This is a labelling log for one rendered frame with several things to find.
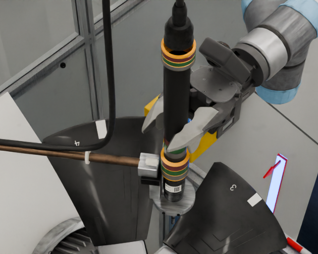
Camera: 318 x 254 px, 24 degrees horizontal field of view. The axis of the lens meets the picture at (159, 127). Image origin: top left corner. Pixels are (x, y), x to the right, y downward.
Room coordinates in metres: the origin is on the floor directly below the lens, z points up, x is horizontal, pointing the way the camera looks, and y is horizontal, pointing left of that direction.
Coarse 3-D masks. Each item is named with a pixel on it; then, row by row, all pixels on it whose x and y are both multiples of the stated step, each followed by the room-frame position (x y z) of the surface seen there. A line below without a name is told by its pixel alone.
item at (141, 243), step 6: (102, 246) 0.63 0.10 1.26; (108, 246) 0.63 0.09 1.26; (114, 246) 0.63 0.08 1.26; (120, 246) 0.62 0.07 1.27; (126, 246) 0.62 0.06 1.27; (132, 246) 0.62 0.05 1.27; (138, 246) 0.62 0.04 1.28; (144, 246) 0.62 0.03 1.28; (102, 252) 0.62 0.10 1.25; (108, 252) 0.62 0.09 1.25; (114, 252) 0.62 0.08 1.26; (120, 252) 0.62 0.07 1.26; (126, 252) 0.61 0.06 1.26; (132, 252) 0.61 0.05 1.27; (138, 252) 0.61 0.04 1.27; (144, 252) 0.61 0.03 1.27
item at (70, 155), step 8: (16, 152) 0.65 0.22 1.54; (24, 152) 0.65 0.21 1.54; (32, 152) 0.65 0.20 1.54; (40, 152) 0.64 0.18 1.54; (48, 152) 0.64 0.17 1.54; (56, 152) 0.64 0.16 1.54; (64, 152) 0.64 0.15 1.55; (72, 152) 0.64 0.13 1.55; (80, 152) 0.64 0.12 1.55; (96, 160) 0.63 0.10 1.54; (104, 160) 0.63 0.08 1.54; (112, 160) 0.63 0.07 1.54; (120, 160) 0.63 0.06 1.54; (128, 160) 0.63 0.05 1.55; (136, 160) 0.63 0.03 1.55
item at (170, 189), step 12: (180, 12) 0.61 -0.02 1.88; (168, 24) 0.62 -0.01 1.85; (180, 24) 0.61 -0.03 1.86; (192, 24) 0.62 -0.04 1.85; (168, 36) 0.61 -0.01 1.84; (180, 36) 0.60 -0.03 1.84; (192, 36) 0.61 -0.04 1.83; (180, 48) 0.60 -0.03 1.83; (168, 180) 0.61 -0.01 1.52; (180, 180) 0.61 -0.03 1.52; (168, 192) 0.61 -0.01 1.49; (180, 192) 0.61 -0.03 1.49
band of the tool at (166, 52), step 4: (164, 44) 0.63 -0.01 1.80; (192, 44) 0.63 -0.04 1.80; (164, 48) 0.61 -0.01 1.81; (168, 48) 0.64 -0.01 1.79; (192, 48) 0.61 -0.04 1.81; (164, 52) 0.61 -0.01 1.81; (168, 52) 0.61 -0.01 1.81; (188, 52) 0.63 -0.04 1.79; (192, 52) 0.61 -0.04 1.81; (172, 56) 0.60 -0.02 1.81; (176, 56) 0.60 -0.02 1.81; (180, 56) 0.60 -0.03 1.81; (184, 56) 0.60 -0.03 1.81; (188, 56) 0.60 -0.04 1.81; (168, 60) 0.60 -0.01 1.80; (188, 60) 0.60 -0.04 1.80
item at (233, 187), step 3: (231, 183) 0.82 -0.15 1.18; (234, 183) 0.82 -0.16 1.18; (228, 186) 0.81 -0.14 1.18; (231, 186) 0.81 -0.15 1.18; (234, 186) 0.81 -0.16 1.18; (237, 186) 0.81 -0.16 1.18; (228, 189) 0.80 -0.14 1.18; (231, 189) 0.80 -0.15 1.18; (234, 189) 0.80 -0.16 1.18; (237, 189) 0.80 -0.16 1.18; (231, 192) 0.80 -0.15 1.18; (234, 192) 0.80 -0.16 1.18
